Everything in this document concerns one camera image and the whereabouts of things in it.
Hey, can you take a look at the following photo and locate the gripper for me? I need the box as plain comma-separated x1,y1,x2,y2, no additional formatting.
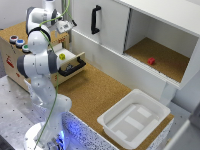
55,18,73,35

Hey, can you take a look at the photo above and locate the wooden drawer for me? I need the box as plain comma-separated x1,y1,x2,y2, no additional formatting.
54,49,87,78

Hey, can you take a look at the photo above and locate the wooden drawer box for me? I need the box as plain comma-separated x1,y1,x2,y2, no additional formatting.
0,21,71,93

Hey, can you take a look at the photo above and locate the pink block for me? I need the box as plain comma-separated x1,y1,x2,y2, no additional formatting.
147,57,157,66

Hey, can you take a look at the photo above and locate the green button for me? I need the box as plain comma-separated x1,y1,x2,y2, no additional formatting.
21,44,31,54

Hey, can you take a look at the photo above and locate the blue button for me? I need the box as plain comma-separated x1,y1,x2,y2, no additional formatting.
15,38,26,48

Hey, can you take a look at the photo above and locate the white sliding door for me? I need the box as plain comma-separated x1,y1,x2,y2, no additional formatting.
71,0,131,55

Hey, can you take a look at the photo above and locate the red button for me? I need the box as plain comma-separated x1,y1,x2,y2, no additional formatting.
9,34,19,44

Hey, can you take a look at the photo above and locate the white cabinet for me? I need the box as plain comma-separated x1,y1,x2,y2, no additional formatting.
68,0,200,107

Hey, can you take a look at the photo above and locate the white plastic box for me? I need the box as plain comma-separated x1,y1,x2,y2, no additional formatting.
96,88,172,150

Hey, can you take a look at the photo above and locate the black door handle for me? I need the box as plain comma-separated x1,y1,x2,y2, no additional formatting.
90,4,102,36

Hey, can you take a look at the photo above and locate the black drawer handle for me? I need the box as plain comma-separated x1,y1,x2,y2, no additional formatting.
57,56,87,78

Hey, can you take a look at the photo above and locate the green cable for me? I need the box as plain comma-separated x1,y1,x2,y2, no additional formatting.
33,0,72,150

